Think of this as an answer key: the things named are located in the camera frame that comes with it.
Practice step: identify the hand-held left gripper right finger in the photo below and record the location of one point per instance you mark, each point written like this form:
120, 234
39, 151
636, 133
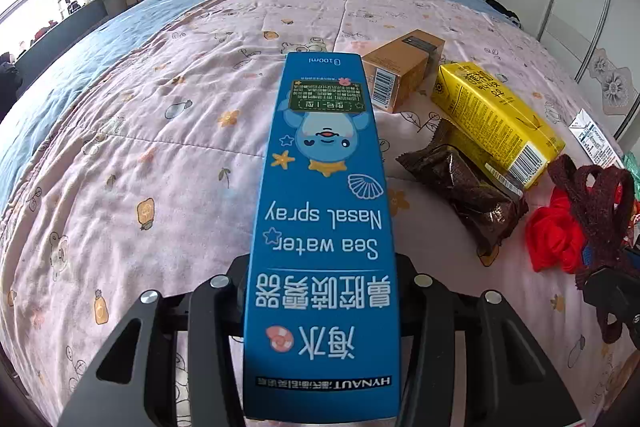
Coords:
425, 302

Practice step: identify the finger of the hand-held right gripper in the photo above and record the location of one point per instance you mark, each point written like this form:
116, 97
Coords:
612, 292

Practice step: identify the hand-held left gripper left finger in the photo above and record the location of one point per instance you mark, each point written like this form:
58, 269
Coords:
220, 302

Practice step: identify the red cloth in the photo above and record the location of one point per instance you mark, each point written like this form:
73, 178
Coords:
550, 237

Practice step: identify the blue nasal spray box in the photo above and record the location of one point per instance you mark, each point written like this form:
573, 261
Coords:
320, 217

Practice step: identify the brown snack wrapper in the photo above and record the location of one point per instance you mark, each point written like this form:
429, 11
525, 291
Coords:
465, 187

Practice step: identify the white printed box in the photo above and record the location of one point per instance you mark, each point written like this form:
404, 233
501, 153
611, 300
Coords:
592, 137

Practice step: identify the pink printed quilt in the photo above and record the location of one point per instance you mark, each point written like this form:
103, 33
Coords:
150, 147

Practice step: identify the yellow drink carton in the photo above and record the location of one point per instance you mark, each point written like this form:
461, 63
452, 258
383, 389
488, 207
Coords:
490, 117

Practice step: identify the tan cardboard box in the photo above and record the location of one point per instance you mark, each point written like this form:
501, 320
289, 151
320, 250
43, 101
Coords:
400, 72

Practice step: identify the white floral wardrobe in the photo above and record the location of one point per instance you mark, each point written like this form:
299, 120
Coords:
590, 7

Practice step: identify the blue bedsheet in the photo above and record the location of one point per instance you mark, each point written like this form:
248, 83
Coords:
125, 27

